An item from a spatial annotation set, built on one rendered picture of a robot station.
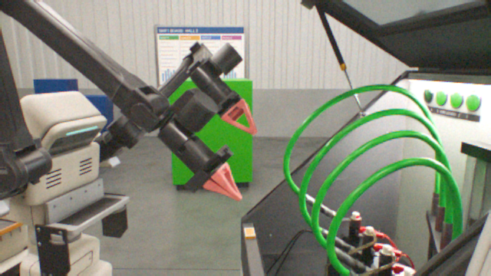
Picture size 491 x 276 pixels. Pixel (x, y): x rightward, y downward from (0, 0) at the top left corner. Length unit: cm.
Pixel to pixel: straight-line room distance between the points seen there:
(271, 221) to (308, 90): 619
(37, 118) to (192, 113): 51
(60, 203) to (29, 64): 747
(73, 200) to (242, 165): 317
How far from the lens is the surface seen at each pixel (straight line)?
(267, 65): 721
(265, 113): 727
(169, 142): 68
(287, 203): 120
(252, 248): 105
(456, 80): 101
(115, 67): 73
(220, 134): 407
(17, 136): 91
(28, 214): 121
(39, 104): 107
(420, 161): 64
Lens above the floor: 147
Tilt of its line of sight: 12 degrees down
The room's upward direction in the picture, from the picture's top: straight up
